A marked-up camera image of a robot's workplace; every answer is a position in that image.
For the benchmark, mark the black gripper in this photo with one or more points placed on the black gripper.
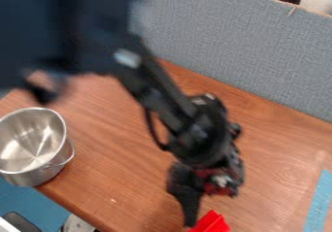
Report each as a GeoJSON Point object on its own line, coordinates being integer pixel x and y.
{"type": "Point", "coordinates": [187, 183]}

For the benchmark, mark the red plastic block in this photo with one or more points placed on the red plastic block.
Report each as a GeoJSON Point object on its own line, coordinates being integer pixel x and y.
{"type": "Point", "coordinates": [213, 222]}

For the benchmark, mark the silver metal pot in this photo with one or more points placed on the silver metal pot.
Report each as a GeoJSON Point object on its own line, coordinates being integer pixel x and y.
{"type": "Point", "coordinates": [35, 146]}

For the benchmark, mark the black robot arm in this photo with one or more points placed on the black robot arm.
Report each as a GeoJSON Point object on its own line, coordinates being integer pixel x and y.
{"type": "Point", "coordinates": [55, 39]}

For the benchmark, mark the white round object below table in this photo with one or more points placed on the white round object below table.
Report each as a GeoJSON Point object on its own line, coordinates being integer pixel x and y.
{"type": "Point", "coordinates": [75, 224]}

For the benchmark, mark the black object bottom left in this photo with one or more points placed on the black object bottom left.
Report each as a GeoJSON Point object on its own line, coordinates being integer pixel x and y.
{"type": "Point", "coordinates": [13, 222]}

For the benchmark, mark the blue tape strip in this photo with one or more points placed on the blue tape strip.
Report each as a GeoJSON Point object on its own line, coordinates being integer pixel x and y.
{"type": "Point", "coordinates": [321, 203]}

